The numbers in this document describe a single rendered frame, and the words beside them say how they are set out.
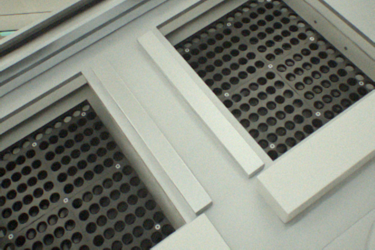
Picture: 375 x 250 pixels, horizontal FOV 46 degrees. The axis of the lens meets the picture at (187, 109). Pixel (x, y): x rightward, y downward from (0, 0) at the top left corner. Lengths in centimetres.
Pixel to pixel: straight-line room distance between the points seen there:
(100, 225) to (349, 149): 30
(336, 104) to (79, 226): 35
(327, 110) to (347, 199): 14
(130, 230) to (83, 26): 26
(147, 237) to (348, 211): 22
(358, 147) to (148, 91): 25
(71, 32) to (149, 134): 17
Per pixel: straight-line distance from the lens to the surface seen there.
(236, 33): 65
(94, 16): 58
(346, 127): 49
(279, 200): 45
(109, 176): 56
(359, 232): 48
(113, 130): 66
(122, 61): 58
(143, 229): 53
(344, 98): 60
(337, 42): 68
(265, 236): 47
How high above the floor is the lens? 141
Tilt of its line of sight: 60 degrees down
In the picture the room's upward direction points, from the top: 11 degrees counter-clockwise
